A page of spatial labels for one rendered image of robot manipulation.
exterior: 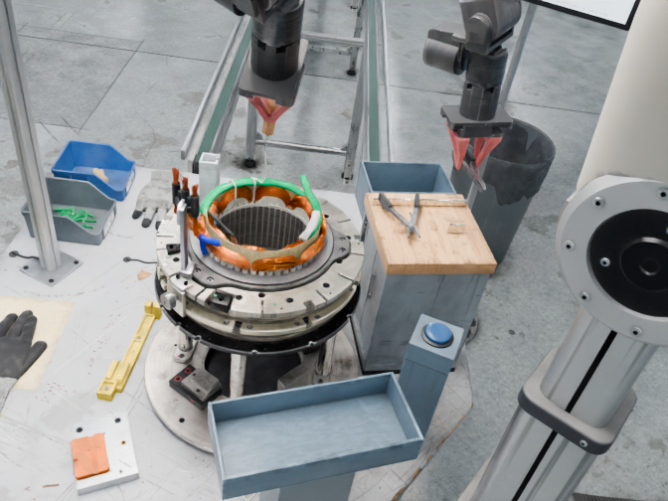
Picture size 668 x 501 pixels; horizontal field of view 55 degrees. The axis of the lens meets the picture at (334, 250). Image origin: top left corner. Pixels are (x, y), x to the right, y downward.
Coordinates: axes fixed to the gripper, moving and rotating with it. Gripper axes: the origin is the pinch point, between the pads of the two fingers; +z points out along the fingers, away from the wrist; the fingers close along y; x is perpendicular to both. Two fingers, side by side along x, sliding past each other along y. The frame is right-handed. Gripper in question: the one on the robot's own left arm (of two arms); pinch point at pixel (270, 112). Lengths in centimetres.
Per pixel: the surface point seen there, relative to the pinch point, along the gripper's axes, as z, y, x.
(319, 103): 221, -195, -9
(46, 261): 56, 6, -43
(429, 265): 24.0, 3.9, 28.6
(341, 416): 16.8, 33.1, 18.2
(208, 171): 16.1, 0.9, -9.1
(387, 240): 25.6, 0.0, 21.2
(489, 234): 149, -87, 76
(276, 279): 16.0, 16.3, 5.4
